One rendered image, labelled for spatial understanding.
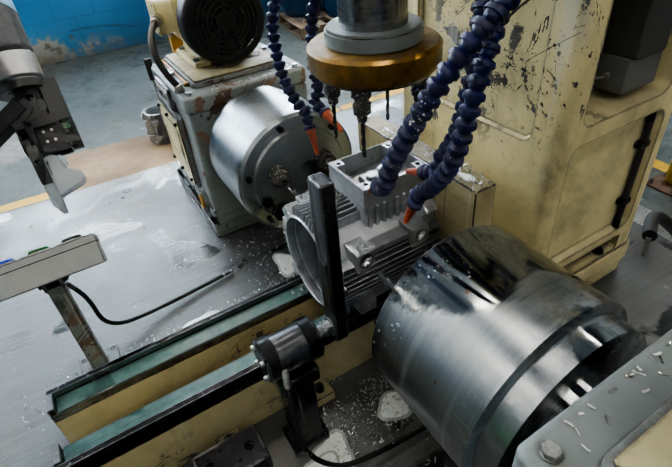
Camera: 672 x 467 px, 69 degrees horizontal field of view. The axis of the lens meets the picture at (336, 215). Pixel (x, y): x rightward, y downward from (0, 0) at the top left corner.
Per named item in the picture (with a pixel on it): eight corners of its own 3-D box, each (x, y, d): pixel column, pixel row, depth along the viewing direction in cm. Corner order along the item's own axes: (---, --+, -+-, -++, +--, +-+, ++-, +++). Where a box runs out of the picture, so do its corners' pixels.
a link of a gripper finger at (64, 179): (95, 201, 78) (71, 146, 77) (55, 214, 76) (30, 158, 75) (96, 202, 81) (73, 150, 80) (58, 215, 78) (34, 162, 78)
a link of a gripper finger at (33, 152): (51, 181, 74) (28, 126, 74) (41, 184, 74) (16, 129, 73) (56, 184, 79) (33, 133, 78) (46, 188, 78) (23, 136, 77)
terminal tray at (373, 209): (389, 175, 86) (388, 139, 82) (428, 203, 78) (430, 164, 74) (330, 199, 81) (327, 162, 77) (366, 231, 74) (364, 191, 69)
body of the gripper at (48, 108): (82, 142, 77) (51, 69, 76) (23, 160, 74) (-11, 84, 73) (86, 151, 84) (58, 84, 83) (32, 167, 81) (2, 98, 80)
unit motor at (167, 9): (241, 108, 146) (209, -49, 122) (290, 150, 123) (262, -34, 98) (157, 134, 137) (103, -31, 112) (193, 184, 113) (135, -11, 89)
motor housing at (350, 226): (377, 232, 98) (374, 148, 87) (441, 286, 84) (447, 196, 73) (289, 272, 90) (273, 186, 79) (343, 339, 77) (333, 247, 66)
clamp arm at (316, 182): (341, 320, 70) (325, 168, 55) (353, 334, 68) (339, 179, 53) (320, 331, 69) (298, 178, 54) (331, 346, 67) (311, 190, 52)
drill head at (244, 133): (290, 147, 131) (276, 54, 116) (367, 211, 104) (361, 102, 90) (201, 178, 121) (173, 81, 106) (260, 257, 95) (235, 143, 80)
